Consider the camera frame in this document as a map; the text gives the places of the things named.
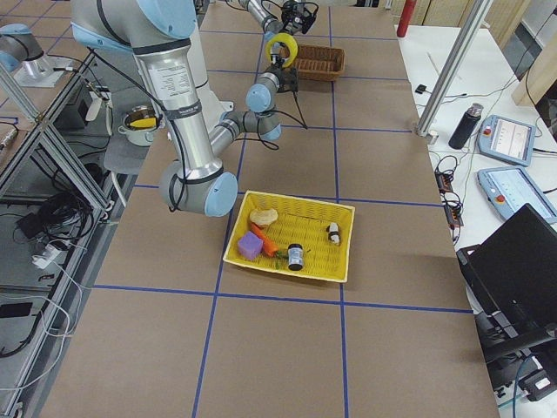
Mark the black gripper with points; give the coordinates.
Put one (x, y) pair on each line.
(276, 66)
(291, 16)

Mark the yellow clear tape roll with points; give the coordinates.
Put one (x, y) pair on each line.
(283, 44)

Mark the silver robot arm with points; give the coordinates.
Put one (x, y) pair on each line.
(275, 17)

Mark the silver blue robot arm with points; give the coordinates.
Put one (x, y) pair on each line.
(161, 36)

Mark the brown wicker basket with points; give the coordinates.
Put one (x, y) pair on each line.
(319, 63)

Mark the yellow woven plastic basket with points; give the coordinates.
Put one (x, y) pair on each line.
(301, 221)

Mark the red fire extinguisher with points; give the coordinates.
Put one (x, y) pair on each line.
(405, 17)

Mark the small black device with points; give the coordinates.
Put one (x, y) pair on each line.
(420, 89)

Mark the toy croissant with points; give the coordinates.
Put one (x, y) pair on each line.
(263, 217)

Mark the toy panda figure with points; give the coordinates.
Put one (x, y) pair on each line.
(333, 233)

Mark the purple foam block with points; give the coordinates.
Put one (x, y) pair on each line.
(250, 246)

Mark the orange toy carrot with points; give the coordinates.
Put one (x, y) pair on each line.
(270, 248)

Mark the black water bottle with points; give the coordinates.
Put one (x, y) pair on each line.
(466, 125)

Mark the small black labelled jar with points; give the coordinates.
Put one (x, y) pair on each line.
(295, 257)

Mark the upper teach pendant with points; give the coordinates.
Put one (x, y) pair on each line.
(507, 140)

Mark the teach pendant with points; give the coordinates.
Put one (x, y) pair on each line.
(507, 140)
(510, 188)

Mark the lower teach pendant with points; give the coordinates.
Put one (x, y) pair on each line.
(510, 188)

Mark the black laptop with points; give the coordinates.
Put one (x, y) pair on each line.
(512, 274)

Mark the aluminium frame post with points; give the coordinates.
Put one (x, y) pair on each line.
(454, 60)

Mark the aluminium frame side table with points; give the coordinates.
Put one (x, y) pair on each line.
(34, 167)

